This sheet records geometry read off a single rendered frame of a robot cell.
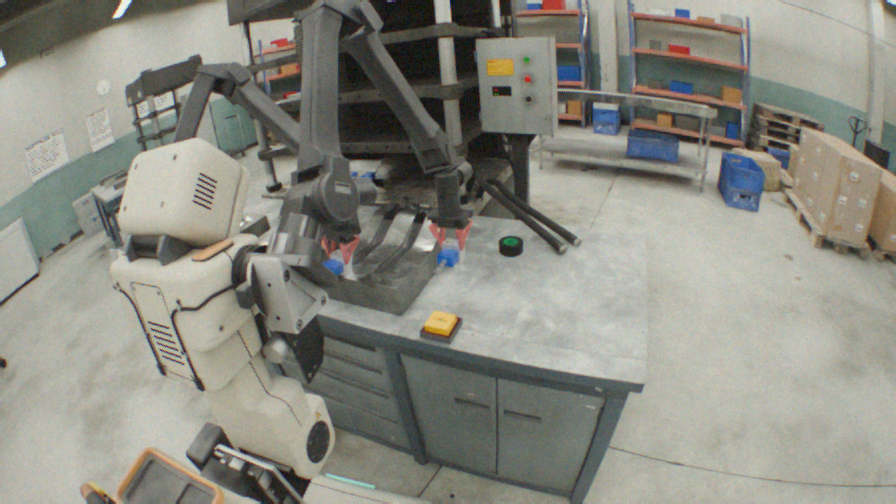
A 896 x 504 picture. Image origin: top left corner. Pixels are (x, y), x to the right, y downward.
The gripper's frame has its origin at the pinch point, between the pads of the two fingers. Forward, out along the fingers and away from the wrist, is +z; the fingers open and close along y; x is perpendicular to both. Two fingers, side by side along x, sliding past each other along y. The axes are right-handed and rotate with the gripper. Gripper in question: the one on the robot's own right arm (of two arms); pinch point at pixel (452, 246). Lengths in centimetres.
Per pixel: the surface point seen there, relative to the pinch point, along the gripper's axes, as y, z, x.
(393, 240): 23.8, 5.6, -8.6
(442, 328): -4.4, 12.0, 18.2
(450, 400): -1.5, 44.9, 13.0
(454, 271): 5.1, 14.6, -10.7
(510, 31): 19, -62, -136
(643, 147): -69, 46, -353
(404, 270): 11.9, 6.1, 5.6
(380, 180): 66, 7, -66
